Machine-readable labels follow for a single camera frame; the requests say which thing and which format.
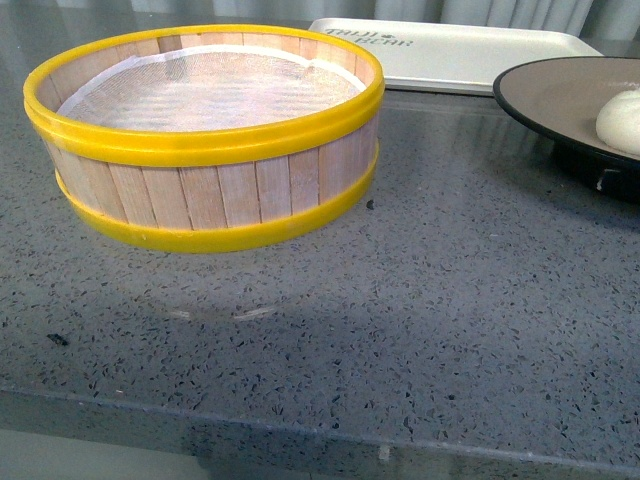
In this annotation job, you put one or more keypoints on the brown plate with black rim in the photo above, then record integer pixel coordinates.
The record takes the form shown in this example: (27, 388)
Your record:
(560, 100)

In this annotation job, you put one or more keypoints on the white steamed bun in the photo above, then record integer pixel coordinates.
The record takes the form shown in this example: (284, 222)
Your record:
(617, 123)

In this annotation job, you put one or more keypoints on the cream rectangular serving tray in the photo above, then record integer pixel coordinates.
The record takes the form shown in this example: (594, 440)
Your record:
(459, 59)

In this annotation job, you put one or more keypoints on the yellow rimmed wooden steamer basket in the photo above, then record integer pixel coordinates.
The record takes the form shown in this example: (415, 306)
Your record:
(209, 191)

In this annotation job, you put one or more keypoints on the white mesh steamer liner cloth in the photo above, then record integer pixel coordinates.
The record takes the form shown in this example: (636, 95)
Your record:
(209, 88)

